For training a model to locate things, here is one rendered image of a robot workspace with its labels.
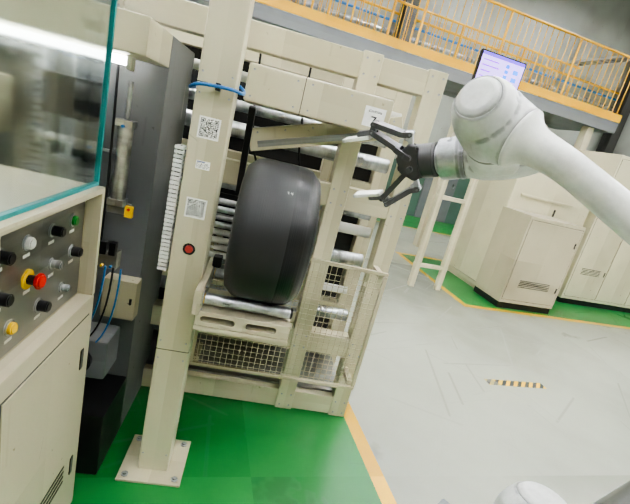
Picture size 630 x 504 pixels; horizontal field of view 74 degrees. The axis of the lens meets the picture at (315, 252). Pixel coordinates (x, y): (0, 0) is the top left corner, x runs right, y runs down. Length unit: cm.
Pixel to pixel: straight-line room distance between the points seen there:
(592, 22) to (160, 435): 1421
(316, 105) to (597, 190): 127
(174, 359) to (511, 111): 153
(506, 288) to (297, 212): 477
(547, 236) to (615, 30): 998
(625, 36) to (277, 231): 1462
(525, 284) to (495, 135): 544
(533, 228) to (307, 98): 446
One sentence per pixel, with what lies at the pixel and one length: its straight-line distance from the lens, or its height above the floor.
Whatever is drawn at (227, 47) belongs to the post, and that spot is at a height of 178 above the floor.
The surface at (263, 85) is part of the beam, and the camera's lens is 182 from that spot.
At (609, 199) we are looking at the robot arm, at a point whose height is 160.
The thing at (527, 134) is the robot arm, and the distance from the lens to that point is 75.
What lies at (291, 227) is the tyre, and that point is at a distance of 142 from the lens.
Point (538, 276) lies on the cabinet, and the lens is 622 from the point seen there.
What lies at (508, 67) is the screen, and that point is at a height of 278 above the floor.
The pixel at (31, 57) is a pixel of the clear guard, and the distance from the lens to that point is 109.
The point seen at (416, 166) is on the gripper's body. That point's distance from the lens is 97.
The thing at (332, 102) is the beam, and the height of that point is 172.
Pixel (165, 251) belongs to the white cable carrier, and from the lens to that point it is 169.
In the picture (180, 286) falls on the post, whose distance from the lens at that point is 171.
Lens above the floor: 159
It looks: 16 degrees down
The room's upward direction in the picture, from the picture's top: 14 degrees clockwise
